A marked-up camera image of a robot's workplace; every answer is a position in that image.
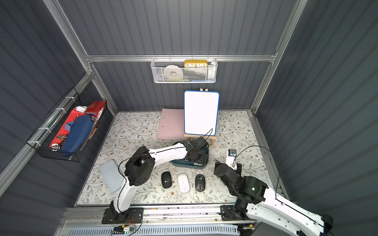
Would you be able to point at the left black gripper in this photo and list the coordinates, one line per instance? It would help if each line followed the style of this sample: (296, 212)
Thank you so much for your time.
(199, 156)

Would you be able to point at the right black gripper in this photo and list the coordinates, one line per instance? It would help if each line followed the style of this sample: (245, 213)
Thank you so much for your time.
(222, 170)

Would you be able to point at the teal plastic storage box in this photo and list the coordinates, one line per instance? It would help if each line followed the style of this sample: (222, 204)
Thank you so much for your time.
(187, 164)

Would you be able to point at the white mouse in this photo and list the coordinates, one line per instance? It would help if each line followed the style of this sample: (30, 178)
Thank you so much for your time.
(183, 183)

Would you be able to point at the black mouse with logo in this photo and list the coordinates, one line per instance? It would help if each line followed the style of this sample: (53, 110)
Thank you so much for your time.
(166, 179)

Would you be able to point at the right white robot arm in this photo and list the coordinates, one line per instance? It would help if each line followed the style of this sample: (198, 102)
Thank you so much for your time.
(257, 201)

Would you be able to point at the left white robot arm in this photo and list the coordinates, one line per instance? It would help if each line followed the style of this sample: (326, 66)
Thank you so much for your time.
(138, 170)

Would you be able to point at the pink paper folder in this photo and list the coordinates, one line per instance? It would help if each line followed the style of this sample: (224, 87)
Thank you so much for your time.
(171, 126)

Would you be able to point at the floral table mat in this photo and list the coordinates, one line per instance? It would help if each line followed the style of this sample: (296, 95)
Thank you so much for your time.
(130, 131)

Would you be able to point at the white tape roll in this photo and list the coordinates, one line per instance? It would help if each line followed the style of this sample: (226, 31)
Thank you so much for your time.
(173, 72)

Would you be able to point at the yellow clock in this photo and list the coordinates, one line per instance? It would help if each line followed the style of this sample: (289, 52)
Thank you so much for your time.
(195, 63)

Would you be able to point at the light blue grey pad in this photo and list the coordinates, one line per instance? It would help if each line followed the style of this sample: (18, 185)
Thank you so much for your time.
(114, 180)

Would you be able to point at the red package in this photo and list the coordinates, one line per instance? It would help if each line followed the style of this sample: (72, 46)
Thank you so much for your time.
(95, 110)

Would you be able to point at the navy blue pouch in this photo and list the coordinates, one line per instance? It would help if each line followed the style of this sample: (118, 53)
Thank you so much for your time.
(79, 132)

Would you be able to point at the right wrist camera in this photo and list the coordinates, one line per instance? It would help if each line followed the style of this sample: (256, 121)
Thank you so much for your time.
(231, 159)

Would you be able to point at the white board blue frame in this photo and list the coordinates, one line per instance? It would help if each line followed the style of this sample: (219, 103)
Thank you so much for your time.
(201, 113)

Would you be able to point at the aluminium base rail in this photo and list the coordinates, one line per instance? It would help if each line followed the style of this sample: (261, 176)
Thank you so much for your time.
(179, 220)

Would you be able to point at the white wire wall basket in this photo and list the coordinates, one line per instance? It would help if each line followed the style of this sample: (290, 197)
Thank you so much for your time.
(190, 75)

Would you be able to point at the black wire side basket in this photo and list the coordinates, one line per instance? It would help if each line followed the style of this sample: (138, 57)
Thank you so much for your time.
(43, 136)

